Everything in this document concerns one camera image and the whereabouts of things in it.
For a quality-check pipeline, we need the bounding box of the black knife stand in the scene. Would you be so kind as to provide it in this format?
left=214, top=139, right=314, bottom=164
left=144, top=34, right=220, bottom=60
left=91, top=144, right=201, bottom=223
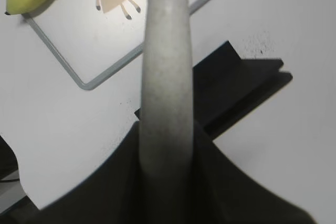
left=134, top=40, right=293, bottom=141

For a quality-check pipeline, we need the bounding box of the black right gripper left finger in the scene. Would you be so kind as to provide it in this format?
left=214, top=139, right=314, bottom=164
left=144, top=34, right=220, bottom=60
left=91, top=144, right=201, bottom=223
left=10, top=121, right=148, bottom=224

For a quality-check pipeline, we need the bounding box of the grey rimmed white cutting board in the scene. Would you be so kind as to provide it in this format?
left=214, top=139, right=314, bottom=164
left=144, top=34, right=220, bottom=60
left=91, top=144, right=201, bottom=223
left=0, top=0, right=219, bottom=91

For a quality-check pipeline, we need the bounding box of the cleaver knife with cream handle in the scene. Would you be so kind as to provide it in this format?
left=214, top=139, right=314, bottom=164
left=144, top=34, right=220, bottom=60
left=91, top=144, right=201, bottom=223
left=140, top=0, right=193, bottom=178

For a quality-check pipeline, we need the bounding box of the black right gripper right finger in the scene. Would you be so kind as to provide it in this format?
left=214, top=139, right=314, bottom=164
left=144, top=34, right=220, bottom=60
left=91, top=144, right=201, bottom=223
left=189, top=122, right=315, bottom=223

